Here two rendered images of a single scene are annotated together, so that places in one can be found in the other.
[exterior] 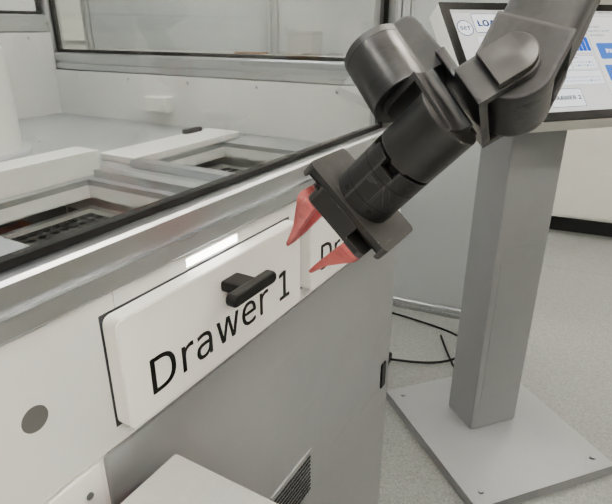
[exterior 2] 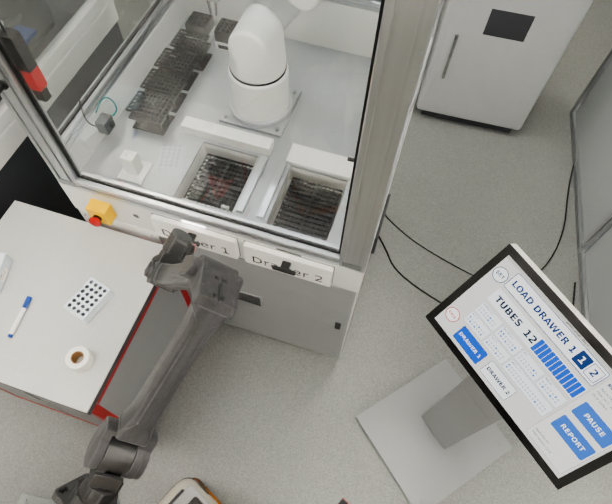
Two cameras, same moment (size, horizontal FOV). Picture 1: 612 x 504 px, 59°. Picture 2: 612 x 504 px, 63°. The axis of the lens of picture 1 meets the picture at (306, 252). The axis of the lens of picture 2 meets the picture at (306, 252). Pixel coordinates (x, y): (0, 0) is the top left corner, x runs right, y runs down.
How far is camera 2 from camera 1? 152 cm
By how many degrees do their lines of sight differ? 63
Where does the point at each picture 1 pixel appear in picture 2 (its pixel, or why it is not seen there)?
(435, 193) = not seen: outside the picture
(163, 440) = not seen: hidden behind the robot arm
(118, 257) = (155, 207)
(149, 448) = not seen: hidden behind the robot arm
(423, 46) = (169, 247)
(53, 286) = (137, 202)
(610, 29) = not seen: outside the picture
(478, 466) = (388, 419)
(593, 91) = (523, 405)
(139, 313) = (156, 220)
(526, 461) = (403, 452)
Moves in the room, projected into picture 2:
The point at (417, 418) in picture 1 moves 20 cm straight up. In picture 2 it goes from (422, 381) to (433, 368)
